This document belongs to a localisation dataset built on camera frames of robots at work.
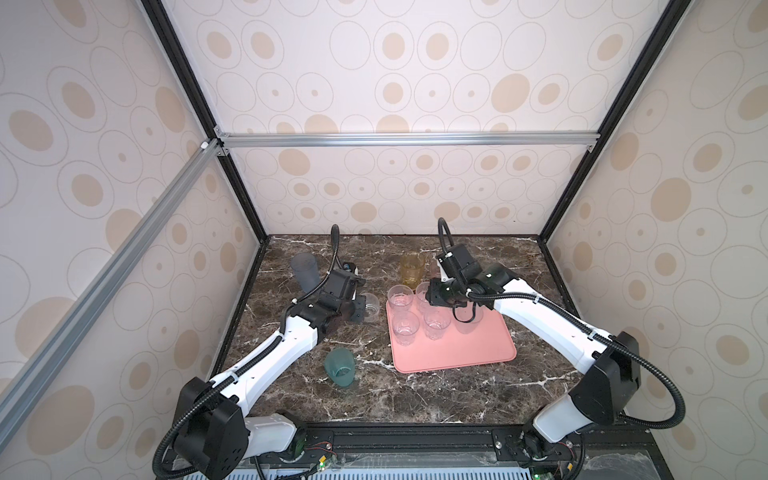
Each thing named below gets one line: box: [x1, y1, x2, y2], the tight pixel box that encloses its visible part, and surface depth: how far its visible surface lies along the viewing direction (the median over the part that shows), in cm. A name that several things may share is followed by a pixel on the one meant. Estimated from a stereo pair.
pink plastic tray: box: [386, 301, 517, 374], surface depth 92 cm
